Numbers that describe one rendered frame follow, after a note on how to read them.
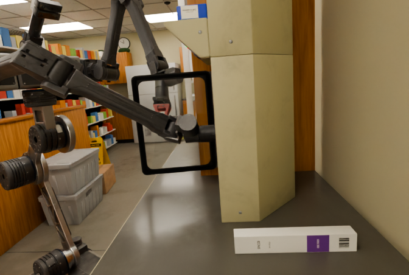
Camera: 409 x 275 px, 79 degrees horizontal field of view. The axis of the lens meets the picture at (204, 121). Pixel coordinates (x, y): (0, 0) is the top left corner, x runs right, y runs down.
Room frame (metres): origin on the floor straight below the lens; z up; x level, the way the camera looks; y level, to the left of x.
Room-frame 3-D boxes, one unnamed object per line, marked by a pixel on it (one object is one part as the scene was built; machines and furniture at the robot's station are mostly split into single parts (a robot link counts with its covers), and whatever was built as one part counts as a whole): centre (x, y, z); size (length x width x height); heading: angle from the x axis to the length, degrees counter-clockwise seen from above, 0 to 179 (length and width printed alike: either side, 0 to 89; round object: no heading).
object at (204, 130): (0.82, -0.02, 1.18); 0.10 x 0.07 x 0.07; 175
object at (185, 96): (0.97, 0.12, 1.19); 0.30 x 0.01 x 0.40; 92
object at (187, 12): (0.79, 0.02, 1.54); 0.05 x 0.05 x 0.06; 1
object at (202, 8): (0.91, 0.01, 1.56); 0.10 x 0.10 x 0.09; 86
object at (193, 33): (0.83, 0.02, 1.46); 0.32 x 0.11 x 0.10; 176
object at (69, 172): (2.61, 1.50, 0.49); 0.60 x 0.42 x 0.33; 176
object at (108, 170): (3.22, 1.49, 0.14); 0.41 x 0.32 x 0.28; 2
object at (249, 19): (0.81, -0.16, 1.33); 0.32 x 0.25 x 0.77; 176
